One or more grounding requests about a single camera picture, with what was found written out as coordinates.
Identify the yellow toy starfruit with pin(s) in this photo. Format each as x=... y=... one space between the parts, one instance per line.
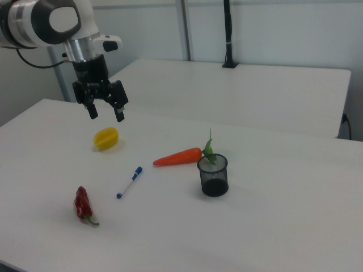
x=105 y=138

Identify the black mesh pen cup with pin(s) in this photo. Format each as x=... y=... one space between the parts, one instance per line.
x=214 y=184

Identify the grey partition frame post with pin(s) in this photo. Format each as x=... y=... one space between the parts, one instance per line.
x=185 y=29

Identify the black camera pole with base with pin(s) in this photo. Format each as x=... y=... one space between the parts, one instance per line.
x=228 y=34

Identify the white marker pen blue cap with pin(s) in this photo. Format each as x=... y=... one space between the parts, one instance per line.
x=130 y=182

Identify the orange toy carrot green leaves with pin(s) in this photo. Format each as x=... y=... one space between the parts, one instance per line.
x=178 y=157

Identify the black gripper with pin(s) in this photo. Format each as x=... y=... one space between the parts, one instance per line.
x=90 y=73

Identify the red toy chili pepper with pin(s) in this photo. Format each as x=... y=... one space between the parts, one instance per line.
x=82 y=204

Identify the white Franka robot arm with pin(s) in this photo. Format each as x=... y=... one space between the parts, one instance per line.
x=42 y=22

